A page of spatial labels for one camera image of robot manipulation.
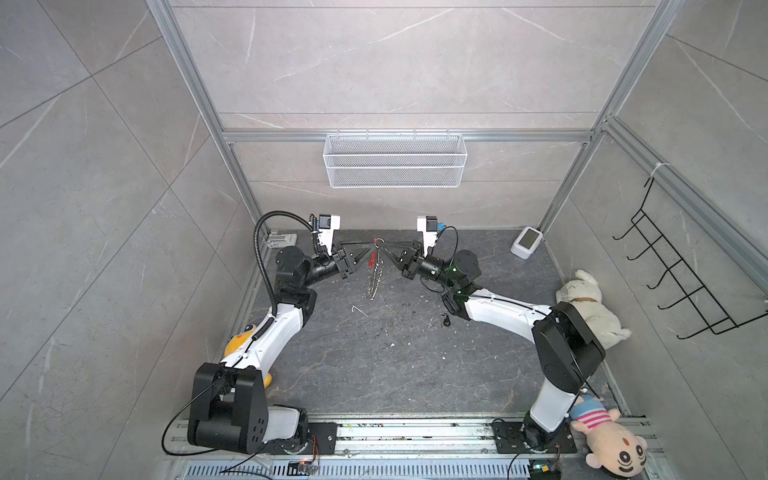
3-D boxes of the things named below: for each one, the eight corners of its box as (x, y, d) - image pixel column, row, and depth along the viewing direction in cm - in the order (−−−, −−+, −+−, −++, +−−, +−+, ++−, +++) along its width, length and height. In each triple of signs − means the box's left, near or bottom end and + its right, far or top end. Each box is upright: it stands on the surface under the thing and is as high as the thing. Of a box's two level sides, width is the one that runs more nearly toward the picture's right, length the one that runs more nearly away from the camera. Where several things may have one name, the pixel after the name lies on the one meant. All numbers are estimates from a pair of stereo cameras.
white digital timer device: (507, 251, 115) (510, 244, 112) (521, 230, 122) (524, 223, 119) (529, 261, 111) (533, 255, 108) (542, 240, 119) (545, 233, 116)
